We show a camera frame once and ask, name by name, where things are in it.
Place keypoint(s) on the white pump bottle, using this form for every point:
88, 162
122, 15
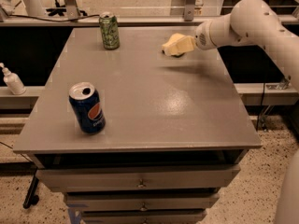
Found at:
12, 81

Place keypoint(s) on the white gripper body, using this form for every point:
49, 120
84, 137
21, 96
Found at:
202, 40

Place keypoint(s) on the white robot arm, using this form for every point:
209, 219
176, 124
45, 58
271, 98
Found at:
253, 22

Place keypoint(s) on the yellow sponge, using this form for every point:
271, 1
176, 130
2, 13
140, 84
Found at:
173, 49

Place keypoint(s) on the bottom grey drawer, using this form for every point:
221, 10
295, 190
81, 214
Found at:
148, 217

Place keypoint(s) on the grey drawer cabinet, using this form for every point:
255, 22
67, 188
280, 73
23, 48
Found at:
159, 110

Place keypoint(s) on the green soda can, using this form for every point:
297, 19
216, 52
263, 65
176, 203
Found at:
109, 30

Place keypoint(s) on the grey drawer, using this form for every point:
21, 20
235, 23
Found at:
138, 178
141, 201
148, 217

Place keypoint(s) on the top grey drawer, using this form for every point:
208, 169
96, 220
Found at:
138, 178

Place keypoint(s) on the middle grey drawer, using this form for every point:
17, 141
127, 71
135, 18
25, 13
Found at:
141, 201

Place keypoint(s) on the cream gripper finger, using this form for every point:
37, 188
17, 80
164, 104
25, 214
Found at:
187, 44

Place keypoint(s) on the blue pepsi can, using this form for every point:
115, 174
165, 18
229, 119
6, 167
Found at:
85, 101

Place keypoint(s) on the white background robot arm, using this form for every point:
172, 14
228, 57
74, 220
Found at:
33, 8

